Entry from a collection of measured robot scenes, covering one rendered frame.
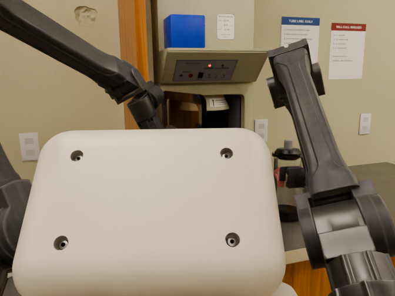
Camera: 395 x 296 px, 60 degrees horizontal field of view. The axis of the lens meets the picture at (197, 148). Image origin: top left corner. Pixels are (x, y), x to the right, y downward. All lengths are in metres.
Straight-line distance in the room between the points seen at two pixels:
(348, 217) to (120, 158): 0.28
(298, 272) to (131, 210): 0.92
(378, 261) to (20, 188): 0.41
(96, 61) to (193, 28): 0.36
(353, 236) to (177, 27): 0.75
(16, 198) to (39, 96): 1.08
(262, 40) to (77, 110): 0.89
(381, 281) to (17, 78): 1.39
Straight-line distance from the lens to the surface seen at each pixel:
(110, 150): 0.30
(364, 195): 0.48
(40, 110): 1.53
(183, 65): 1.03
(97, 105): 1.51
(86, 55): 0.74
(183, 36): 1.01
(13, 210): 0.46
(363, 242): 0.43
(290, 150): 1.18
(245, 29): 1.20
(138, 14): 1.01
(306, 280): 1.18
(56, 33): 0.71
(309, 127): 0.55
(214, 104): 1.17
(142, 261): 0.26
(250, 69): 1.13
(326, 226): 0.45
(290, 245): 1.08
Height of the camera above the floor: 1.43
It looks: 12 degrees down
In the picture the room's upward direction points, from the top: 1 degrees counter-clockwise
